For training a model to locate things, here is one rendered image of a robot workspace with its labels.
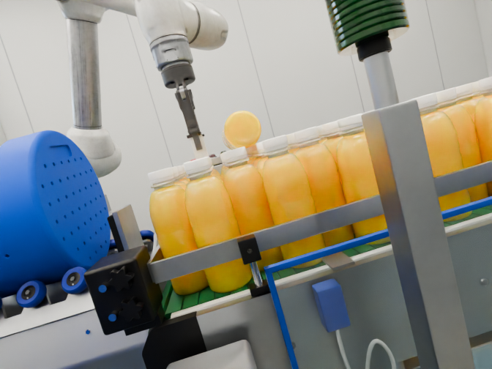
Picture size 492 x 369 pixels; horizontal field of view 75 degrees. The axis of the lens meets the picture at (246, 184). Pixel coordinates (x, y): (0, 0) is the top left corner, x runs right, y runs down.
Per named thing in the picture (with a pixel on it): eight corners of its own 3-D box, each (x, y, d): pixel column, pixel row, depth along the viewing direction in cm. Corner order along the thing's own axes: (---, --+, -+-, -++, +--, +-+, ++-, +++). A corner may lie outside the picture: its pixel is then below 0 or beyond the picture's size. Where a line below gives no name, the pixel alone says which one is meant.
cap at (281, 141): (292, 145, 48) (288, 133, 48) (267, 152, 47) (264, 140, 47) (284, 146, 52) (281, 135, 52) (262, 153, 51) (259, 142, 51)
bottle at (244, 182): (279, 271, 50) (247, 156, 48) (239, 274, 53) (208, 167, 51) (290, 252, 56) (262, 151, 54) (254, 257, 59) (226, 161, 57)
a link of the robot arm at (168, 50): (145, 41, 69) (153, 68, 70) (186, 31, 70) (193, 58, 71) (153, 54, 78) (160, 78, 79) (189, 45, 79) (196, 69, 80)
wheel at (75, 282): (66, 273, 56) (59, 269, 54) (91, 265, 56) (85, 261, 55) (65, 298, 54) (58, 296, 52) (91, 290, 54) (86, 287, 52)
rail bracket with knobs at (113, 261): (125, 313, 50) (105, 253, 49) (169, 300, 51) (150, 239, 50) (103, 351, 41) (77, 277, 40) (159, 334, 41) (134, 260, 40)
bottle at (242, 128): (269, 124, 60) (255, 133, 78) (237, 102, 59) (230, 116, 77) (248, 155, 60) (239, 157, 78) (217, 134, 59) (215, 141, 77)
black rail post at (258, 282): (250, 290, 46) (234, 239, 45) (269, 284, 46) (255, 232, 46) (251, 296, 44) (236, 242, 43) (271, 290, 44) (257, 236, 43)
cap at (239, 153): (242, 159, 50) (239, 148, 50) (221, 165, 52) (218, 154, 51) (251, 156, 54) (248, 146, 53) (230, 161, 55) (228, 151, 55)
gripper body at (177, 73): (163, 76, 79) (174, 113, 80) (157, 66, 70) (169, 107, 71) (192, 68, 79) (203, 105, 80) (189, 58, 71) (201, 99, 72)
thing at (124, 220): (138, 261, 70) (120, 206, 69) (148, 257, 70) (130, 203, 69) (124, 277, 60) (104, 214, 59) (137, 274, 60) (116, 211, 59)
